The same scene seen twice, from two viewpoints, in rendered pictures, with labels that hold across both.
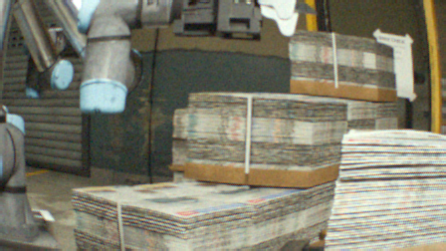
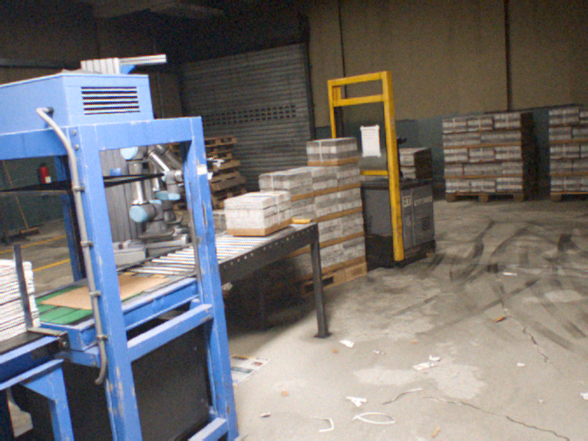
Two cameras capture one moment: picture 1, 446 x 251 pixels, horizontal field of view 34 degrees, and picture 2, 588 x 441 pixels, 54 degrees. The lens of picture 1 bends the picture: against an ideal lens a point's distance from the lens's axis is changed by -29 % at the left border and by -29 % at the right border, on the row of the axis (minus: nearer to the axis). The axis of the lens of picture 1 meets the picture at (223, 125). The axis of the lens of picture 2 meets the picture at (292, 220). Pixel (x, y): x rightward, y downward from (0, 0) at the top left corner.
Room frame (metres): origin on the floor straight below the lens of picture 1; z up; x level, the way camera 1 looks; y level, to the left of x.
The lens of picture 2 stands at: (-2.11, -1.73, 1.49)
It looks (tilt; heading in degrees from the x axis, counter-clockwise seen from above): 10 degrees down; 18
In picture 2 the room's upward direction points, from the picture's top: 5 degrees counter-clockwise
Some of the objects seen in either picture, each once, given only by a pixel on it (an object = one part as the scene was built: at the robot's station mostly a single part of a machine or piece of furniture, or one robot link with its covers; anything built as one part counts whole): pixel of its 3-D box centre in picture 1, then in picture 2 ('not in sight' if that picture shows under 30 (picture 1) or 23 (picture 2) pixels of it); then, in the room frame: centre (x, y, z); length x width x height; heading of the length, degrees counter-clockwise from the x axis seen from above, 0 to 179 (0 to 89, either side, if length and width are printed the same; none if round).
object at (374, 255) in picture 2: not in sight; (365, 247); (3.44, -0.62, 0.20); 0.62 x 0.05 x 0.30; 59
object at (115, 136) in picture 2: not in sight; (70, 140); (0.06, -0.02, 1.50); 0.94 x 0.68 x 0.10; 77
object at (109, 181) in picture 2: not in sight; (76, 185); (0.06, -0.02, 1.30); 0.55 x 0.55 x 0.03; 77
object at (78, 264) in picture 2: not in sight; (83, 276); (0.45, 0.33, 0.77); 0.09 x 0.09 x 1.55; 77
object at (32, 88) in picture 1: (38, 78); not in sight; (2.12, 0.51, 1.12); 0.11 x 0.08 x 0.11; 47
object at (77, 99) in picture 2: not in sight; (64, 106); (0.06, -0.02, 1.65); 0.60 x 0.45 x 0.20; 77
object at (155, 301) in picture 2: not in sight; (95, 304); (0.06, -0.02, 0.75); 0.70 x 0.65 x 0.10; 167
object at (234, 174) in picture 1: (272, 171); (286, 195); (2.63, -0.14, 0.86); 0.38 x 0.29 x 0.04; 60
